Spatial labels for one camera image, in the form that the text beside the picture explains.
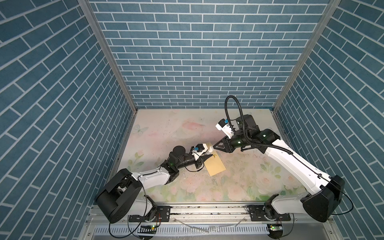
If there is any right aluminium corner post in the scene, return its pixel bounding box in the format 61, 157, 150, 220
272, 0, 341, 114

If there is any aluminium corner post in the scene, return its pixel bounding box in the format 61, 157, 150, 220
272, 0, 341, 114
78, 0, 138, 114

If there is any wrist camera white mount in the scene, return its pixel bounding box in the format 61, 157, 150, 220
192, 144, 209, 160
216, 119, 235, 139

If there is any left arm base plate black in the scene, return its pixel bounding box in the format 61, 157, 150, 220
129, 206, 171, 223

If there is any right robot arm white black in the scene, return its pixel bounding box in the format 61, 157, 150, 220
214, 115, 345, 223

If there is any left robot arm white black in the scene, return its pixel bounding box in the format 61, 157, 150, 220
95, 144, 214, 224

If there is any white slotted cable duct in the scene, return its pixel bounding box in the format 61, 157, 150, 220
94, 224, 270, 237

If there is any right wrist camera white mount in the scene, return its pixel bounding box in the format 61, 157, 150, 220
216, 119, 235, 139

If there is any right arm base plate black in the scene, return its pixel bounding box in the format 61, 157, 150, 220
246, 205, 291, 222

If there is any controller board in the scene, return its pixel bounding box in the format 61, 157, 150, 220
138, 226, 158, 235
269, 225, 284, 232

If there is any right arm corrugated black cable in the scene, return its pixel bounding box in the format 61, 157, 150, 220
224, 95, 293, 155

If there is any left aluminium corner post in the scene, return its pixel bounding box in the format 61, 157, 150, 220
78, 0, 138, 114

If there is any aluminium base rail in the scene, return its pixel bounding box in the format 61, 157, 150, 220
85, 202, 320, 226

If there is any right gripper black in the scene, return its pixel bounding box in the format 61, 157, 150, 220
212, 133, 250, 153

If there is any left controller board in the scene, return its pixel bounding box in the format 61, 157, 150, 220
138, 226, 158, 235

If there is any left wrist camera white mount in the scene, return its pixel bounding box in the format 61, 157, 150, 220
192, 144, 209, 160

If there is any right controller board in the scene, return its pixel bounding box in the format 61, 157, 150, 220
269, 225, 284, 232

